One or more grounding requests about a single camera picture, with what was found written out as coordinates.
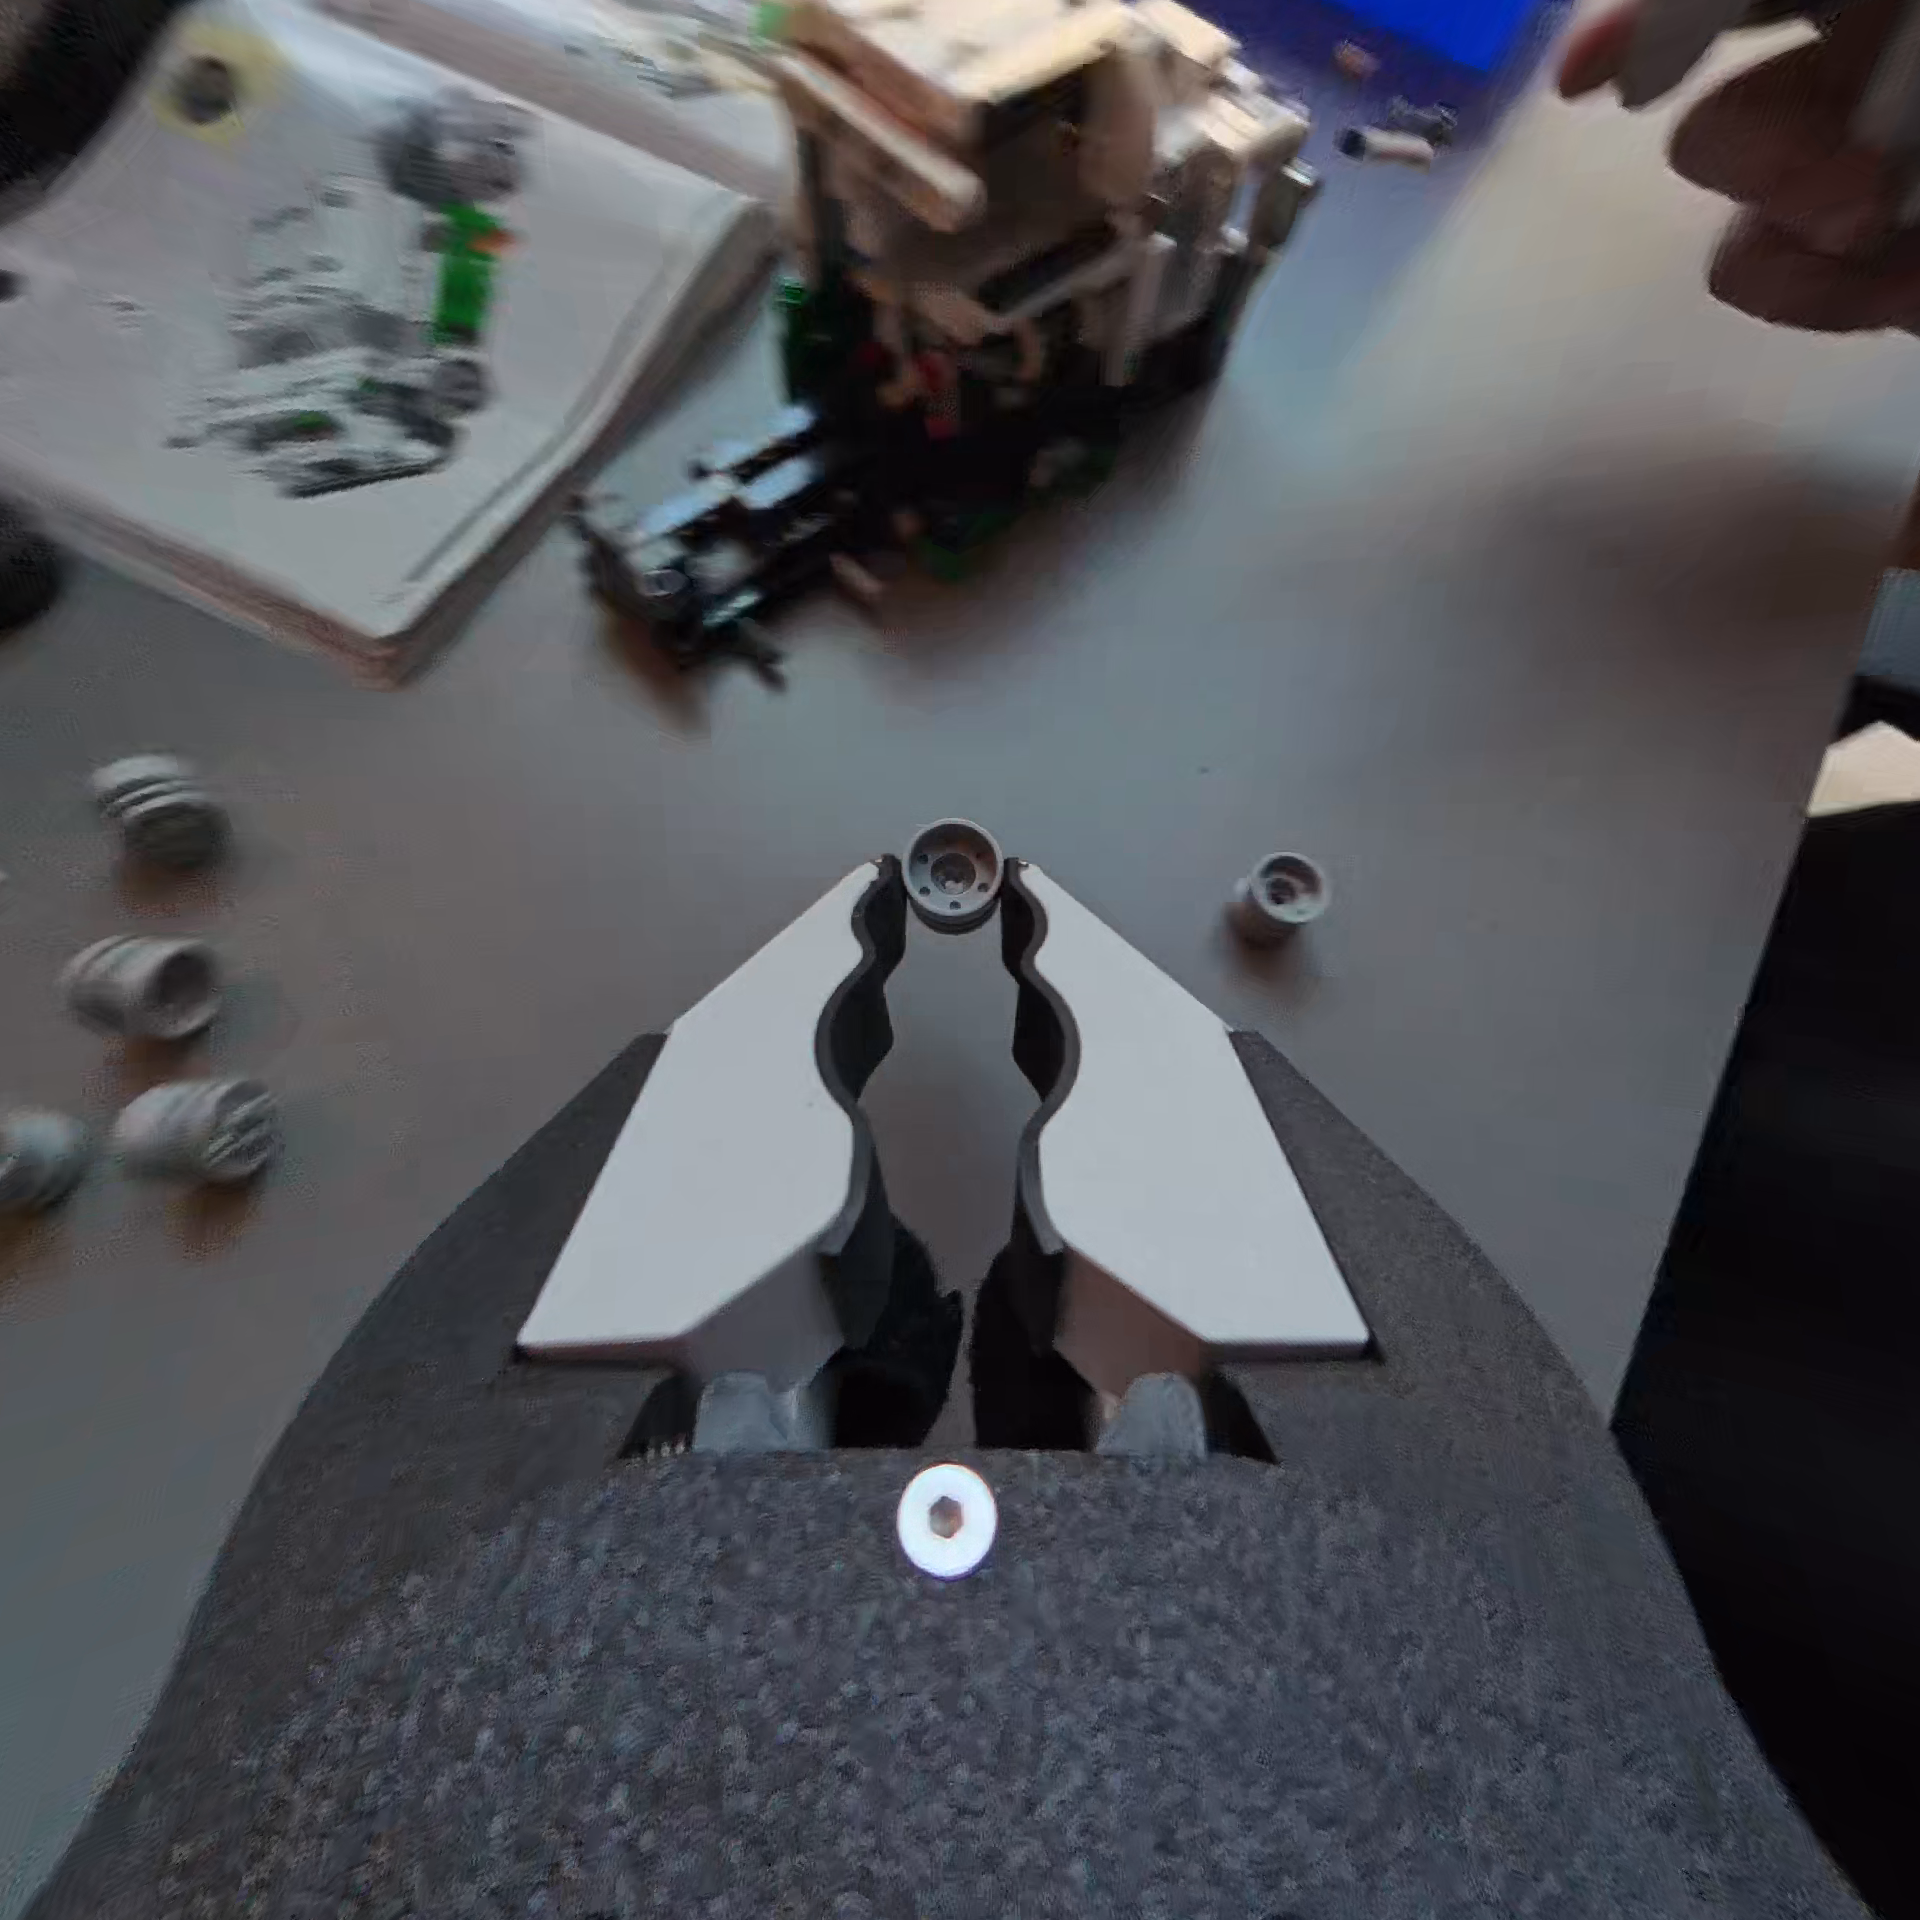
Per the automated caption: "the grey lego wheel hub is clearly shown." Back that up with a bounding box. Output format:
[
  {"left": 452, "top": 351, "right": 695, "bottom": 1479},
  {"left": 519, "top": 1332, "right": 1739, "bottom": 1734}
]
[
  {"left": 113, "top": 1077, "right": 285, "bottom": 1183},
  {"left": 1229, "top": 852, "right": 1333, "bottom": 947},
  {"left": 0, "top": 1110, "right": 88, "bottom": 1213},
  {"left": 61, "top": 938, "right": 226, "bottom": 1041},
  {"left": 904, "top": 816, "right": 1003, "bottom": 936},
  {"left": 90, "top": 752, "right": 235, "bottom": 873}
]

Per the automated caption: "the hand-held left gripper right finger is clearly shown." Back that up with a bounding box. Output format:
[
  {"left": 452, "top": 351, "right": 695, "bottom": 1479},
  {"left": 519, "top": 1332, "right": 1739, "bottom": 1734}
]
[{"left": 1000, "top": 858, "right": 1374, "bottom": 1452}]

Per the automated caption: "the white lego garbage truck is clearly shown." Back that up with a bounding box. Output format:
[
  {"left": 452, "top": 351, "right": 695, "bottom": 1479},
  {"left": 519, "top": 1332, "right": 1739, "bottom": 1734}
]
[{"left": 571, "top": 0, "right": 1325, "bottom": 676}]

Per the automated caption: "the person's right hand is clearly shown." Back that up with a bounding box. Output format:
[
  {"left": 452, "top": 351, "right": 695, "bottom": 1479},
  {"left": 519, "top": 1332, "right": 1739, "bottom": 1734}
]
[{"left": 1558, "top": 0, "right": 1920, "bottom": 334}]

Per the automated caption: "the blue box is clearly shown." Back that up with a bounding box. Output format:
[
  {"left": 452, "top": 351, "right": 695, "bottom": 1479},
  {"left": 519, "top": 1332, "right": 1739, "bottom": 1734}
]
[{"left": 1320, "top": 0, "right": 1566, "bottom": 70}]

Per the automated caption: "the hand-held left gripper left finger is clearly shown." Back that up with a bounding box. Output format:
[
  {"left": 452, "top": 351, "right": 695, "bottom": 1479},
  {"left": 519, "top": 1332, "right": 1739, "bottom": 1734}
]
[{"left": 517, "top": 858, "right": 906, "bottom": 1452}]

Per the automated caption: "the lego instruction booklet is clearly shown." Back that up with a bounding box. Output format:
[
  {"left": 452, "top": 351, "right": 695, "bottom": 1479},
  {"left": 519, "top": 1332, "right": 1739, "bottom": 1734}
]
[{"left": 0, "top": 0, "right": 786, "bottom": 686}]

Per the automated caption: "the black rubber tyre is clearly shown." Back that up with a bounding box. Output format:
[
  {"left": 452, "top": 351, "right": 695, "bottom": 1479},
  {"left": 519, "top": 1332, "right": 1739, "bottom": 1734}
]
[{"left": 0, "top": 506, "right": 64, "bottom": 634}]

